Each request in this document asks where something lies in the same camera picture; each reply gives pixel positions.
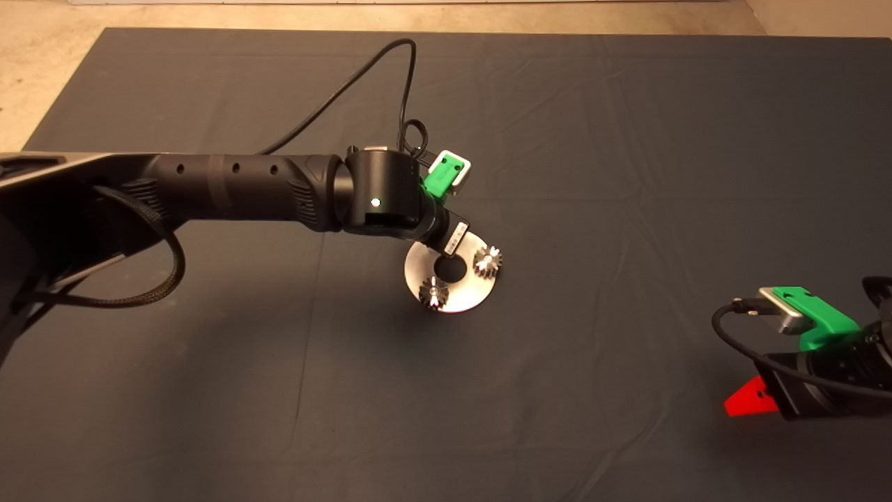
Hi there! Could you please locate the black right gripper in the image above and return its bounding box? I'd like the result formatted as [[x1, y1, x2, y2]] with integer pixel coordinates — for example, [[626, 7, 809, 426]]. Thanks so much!
[[724, 333, 886, 421]]

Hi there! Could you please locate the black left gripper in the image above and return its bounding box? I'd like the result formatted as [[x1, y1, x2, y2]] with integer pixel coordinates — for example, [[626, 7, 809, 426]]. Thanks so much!
[[418, 206, 472, 259]]

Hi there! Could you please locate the small steel planetary gear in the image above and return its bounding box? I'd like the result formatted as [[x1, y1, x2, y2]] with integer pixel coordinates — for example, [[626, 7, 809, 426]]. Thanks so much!
[[472, 245, 503, 278], [418, 276, 449, 312]]

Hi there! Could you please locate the round metal carrier plate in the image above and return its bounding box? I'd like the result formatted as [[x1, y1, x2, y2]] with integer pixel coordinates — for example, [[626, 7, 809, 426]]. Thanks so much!
[[404, 234, 498, 314]]

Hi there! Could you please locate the dark grey table cloth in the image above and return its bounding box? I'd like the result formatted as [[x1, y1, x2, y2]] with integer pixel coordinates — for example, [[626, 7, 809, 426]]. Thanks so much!
[[0, 28, 892, 502]]

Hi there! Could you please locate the green left camera mount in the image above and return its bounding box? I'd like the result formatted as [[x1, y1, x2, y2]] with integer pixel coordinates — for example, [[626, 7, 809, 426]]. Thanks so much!
[[421, 155, 466, 199]]

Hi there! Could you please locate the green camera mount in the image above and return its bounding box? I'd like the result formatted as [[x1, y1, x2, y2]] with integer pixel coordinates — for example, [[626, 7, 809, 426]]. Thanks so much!
[[775, 286, 861, 351], [421, 155, 466, 199]]

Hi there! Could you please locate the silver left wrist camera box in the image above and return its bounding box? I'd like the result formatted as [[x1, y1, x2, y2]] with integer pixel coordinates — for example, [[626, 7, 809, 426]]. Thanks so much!
[[432, 150, 472, 196]]

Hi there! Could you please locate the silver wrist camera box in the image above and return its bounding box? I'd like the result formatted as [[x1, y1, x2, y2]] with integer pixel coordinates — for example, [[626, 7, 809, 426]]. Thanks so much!
[[758, 287, 813, 335], [432, 150, 472, 196]]

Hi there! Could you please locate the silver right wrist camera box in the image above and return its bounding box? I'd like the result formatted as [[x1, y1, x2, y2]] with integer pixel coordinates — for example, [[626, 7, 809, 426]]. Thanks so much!
[[758, 287, 813, 335]]

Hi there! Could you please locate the green right camera mount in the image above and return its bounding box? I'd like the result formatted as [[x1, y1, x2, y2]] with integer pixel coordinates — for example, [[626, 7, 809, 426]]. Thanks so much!
[[775, 286, 861, 351]]

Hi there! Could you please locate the black left camera cable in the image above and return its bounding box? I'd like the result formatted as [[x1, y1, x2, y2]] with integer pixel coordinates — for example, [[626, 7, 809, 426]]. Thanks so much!
[[258, 38, 436, 165]]

